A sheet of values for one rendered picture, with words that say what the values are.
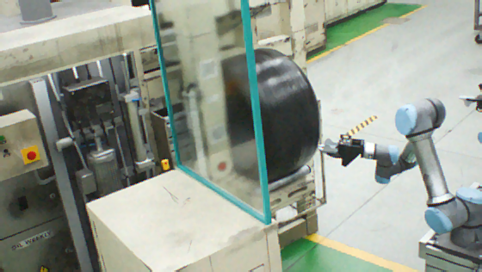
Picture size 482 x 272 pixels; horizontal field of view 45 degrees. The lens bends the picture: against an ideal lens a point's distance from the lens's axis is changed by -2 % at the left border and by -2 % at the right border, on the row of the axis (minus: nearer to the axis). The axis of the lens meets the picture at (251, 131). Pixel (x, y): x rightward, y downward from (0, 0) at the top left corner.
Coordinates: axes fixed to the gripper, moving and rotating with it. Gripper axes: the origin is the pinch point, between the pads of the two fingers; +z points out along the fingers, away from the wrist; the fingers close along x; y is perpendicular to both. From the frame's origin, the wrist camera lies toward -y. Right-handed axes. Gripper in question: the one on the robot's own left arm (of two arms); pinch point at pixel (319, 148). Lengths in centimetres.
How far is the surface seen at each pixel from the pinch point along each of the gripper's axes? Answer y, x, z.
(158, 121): 1, -4, 80
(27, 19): 75, 23, 112
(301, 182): -17.8, 6.8, 7.3
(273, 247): 47, 88, 3
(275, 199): -17.5, 18.9, 17.4
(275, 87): 35.3, 1.7, 19.3
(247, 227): 54, 88, 11
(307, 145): 9.5, 8.5, 4.5
